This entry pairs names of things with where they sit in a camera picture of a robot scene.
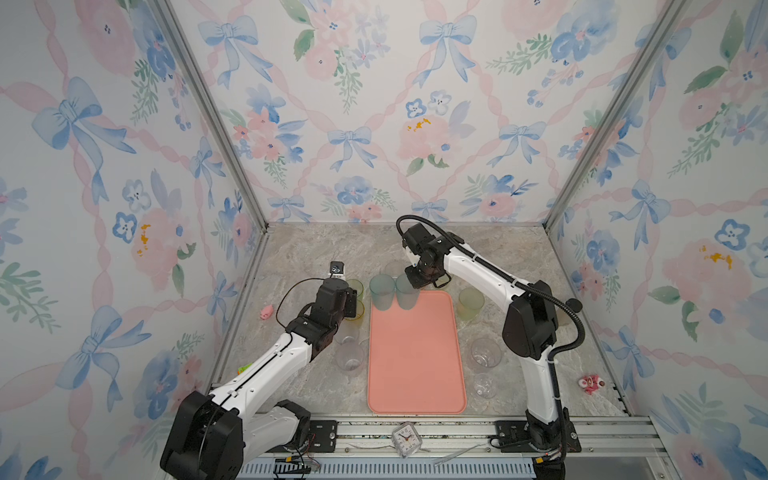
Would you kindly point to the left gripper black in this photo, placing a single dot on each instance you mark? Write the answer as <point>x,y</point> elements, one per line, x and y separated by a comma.
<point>350,303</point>

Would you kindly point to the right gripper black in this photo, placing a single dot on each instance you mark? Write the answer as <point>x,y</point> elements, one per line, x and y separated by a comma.
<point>414,283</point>

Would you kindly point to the tall teal textured cup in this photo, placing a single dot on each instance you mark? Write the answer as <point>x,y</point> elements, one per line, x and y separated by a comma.
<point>382,288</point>

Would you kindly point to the yellow-green textured cup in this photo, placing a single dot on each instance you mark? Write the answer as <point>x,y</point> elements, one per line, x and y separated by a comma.
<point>470,303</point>

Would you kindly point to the clear textured cup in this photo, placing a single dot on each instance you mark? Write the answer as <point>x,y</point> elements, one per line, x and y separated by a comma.
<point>484,354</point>

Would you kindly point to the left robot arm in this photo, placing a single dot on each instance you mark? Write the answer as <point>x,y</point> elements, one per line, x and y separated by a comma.
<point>258,384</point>

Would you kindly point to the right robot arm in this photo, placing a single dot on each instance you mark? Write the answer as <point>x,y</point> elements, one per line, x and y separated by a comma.
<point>537,326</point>

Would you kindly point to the pink plastic tray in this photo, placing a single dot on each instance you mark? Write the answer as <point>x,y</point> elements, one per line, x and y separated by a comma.
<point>415,365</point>

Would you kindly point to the yellow glass cup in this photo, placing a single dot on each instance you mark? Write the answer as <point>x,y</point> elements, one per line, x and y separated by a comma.
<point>359,311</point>

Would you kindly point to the green glass cup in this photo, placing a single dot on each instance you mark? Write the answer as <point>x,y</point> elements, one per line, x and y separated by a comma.
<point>357,286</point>

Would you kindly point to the small clear glass back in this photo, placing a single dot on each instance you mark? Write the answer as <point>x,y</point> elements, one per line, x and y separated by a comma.
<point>395,268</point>

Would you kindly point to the small clear glass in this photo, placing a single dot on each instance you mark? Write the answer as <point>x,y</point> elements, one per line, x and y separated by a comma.
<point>395,268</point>
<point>484,386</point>

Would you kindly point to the clear glass cup lower left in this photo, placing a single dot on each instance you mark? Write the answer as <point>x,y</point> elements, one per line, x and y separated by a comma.
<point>350,359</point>

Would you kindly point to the pink toy pig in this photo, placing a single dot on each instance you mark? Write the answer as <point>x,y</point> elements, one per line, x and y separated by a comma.
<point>267,312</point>

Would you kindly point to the small clear glass front right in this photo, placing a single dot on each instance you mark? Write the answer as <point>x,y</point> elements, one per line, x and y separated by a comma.
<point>484,386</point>

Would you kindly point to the jar with black lid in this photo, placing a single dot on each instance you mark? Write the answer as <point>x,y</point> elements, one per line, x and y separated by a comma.
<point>572,308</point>

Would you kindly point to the small white clock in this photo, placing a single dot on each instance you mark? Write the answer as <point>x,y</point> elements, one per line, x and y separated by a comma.
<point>406,440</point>

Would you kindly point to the clear plastic stick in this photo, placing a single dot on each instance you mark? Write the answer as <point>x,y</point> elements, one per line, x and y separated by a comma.
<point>456,454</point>

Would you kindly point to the red pink toy figure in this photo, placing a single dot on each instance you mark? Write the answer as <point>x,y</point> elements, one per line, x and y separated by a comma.
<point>591,383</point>

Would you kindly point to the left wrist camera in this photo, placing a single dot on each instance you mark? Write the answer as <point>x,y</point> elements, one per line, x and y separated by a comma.
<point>337,270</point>

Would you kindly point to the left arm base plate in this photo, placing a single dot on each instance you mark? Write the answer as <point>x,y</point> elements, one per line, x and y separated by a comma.
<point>317,436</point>

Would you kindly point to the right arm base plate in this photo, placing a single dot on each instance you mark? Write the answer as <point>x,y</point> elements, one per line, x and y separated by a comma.
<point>521,436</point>

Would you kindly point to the aluminium rail frame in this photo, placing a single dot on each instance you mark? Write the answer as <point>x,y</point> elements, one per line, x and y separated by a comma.
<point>602,436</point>

